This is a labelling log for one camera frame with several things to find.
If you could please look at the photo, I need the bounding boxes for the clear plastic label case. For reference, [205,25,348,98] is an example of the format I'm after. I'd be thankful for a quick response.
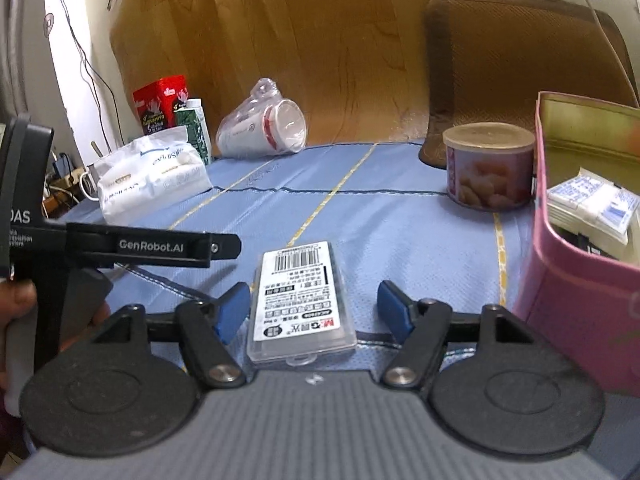
[246,240,357,367]

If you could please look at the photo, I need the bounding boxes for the person's left hand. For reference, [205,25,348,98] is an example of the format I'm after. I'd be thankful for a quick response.
[0,278,112,391]

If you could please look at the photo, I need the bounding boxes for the white tissue pack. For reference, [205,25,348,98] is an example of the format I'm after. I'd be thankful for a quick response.
[93,126,212,226]

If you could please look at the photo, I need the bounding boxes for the blue stitched tablecloth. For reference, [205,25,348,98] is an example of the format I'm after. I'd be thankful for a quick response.
[56,140,539,376]

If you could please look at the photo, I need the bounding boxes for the red snack box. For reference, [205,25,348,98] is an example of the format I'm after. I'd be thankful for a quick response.
[132,75,189,136]

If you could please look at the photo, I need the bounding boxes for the green white carton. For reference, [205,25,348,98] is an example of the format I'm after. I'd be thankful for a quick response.
[175,99,213,166]

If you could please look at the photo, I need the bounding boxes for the pink rectangular metal tin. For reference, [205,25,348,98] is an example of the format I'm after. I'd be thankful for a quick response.
[513,92,639,396]

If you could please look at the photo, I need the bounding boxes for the round nut can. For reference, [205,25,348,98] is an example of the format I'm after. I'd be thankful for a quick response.
[442,122,536,211]

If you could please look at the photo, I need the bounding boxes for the white blue sachet packets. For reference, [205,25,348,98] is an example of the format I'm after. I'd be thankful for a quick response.
[546,168,639,246]

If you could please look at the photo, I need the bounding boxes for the bagged paper cup stack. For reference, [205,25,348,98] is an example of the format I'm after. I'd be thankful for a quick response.
[216,78,308,159]

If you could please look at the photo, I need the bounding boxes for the black wall cable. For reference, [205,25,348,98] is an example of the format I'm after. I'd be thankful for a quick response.
[43,0,126,154]

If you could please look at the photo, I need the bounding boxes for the white power cable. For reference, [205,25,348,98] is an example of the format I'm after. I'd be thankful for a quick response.
[560,0,640,97]

